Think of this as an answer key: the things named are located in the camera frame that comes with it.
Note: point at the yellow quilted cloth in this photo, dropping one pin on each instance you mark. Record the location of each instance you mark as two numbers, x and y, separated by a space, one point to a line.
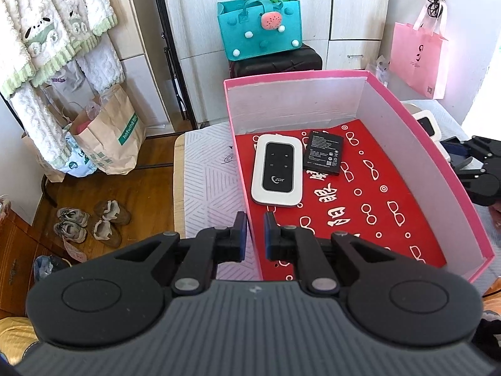
15 337

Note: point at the white portable wifi router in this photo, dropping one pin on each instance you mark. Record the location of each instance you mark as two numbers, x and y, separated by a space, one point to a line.
260 172

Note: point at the pink cardboard box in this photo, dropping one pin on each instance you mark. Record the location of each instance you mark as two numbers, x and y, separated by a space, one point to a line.
293 102

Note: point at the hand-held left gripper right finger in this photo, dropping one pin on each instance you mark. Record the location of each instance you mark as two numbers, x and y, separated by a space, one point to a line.
269 237

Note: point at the brown wooden cabinet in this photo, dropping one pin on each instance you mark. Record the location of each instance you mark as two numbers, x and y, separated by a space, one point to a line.
19 250

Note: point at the brown paper bag green label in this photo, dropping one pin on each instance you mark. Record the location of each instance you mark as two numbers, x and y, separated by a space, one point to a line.
117 125

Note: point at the grey sneaker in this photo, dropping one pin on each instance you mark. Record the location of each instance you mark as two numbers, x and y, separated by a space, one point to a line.
74 216
70 232

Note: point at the clear plastic bag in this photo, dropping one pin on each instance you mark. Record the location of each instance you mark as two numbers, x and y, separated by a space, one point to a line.
382 70

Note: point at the pink tote bag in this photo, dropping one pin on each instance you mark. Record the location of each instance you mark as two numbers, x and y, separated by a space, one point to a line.
418 58

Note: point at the beige rounded tin box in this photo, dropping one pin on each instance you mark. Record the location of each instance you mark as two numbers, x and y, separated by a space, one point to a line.
410 107

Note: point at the white fluffy garment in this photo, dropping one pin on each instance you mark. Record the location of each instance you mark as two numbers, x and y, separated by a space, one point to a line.
35 125

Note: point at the red printed cloth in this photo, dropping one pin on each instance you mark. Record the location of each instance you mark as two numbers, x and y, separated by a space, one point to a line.
372 219

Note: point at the small bin with bag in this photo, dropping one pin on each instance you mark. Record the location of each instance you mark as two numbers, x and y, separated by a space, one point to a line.
49 268

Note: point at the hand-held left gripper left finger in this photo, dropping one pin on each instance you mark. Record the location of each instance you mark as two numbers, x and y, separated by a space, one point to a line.
242 237

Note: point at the white plastic bag green print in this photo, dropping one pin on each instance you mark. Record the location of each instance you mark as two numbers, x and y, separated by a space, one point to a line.
80 160

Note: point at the black clothes rack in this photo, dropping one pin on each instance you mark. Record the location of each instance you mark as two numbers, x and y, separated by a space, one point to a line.
176 74

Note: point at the black battery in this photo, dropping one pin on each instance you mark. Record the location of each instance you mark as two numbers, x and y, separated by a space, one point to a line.
323 150

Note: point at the white patterned table cover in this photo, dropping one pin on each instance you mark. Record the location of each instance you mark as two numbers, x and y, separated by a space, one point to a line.
211 188

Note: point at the teal felt handbag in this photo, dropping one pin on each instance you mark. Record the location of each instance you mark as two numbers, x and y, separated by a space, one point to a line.
254 35

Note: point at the white portable router brown panel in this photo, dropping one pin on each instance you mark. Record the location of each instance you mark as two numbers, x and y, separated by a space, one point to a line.
424 119

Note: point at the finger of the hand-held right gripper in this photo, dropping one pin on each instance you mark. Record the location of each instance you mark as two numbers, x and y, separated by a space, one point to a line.
464 162
483 143

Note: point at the cream knitted cardigan green trim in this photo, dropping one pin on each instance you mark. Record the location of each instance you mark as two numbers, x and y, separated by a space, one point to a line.
35 15

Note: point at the brown fleece slipper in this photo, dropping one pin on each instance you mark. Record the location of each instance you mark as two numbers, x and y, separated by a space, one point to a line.
105 233
113 211

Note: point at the black suitcase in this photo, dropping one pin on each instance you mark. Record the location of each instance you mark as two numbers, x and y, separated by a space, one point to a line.
282 64

